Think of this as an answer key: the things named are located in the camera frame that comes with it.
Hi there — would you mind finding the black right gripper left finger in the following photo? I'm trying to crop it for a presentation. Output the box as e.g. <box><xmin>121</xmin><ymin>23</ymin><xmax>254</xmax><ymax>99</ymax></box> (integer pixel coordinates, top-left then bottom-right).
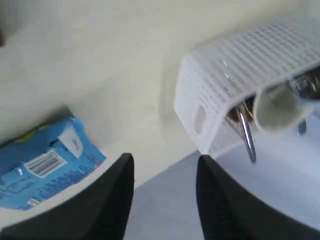
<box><xmin>0</xmin><ymin>153</ymin><xmax>135</xmax><ymax>240</ymax></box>

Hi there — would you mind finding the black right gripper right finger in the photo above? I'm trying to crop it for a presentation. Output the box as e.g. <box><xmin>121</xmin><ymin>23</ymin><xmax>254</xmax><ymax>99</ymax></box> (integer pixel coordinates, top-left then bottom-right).
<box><xmin>196</xmin><ymin>155</ymin><xmax>320</xmax><ymax>240</ymax></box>

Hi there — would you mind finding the blue snack packet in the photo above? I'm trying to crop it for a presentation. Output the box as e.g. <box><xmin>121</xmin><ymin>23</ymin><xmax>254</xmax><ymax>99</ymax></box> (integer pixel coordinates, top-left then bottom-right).
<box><xmin>0</xmin><ymin>117</ymin><xmax>106</xmax><ymax>211</ymax></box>

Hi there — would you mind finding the shiny stainless steel cup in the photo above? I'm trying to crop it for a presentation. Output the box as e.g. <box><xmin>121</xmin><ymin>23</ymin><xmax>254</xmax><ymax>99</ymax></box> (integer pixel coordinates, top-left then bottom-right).
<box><xmin>287</xmin><ymin>73</ymin><xmax>320</xmax><ymax>101</ymax></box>

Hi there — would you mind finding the white perforated plastic basket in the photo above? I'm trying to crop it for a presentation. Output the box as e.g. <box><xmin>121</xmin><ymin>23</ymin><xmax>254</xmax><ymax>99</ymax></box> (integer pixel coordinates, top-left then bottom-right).
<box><xmin>174</xmin><ymin>13</ymin><xmax>320</xmax><ymax>157</ymax></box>

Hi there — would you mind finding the cream ceramic bowl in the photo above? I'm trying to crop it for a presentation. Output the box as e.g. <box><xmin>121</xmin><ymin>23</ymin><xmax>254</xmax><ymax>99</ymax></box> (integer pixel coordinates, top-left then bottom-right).
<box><xmin>252</xmin><ymin>83</ymin><xmax>315</xmax><ymax>134</ymax></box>

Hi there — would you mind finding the steel cutlery handle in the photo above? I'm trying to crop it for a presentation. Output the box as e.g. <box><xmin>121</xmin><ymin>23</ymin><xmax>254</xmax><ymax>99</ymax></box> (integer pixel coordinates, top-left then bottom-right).
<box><xmin>296</xmin><ymin>118</ymin><xmax>307</xmax><ymax>137</ymax></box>
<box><xmin>236</xmin><ymin>102</ymin><xmax>257</xmax><ymax>164</ymax></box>

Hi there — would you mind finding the white backdrop curtain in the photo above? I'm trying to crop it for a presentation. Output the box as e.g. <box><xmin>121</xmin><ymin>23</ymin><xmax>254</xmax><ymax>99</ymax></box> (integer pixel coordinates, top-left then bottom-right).
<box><xmin>124</xmin><ymin>111</ymin><xmax>320</xmax><ymax>240</ymax></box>

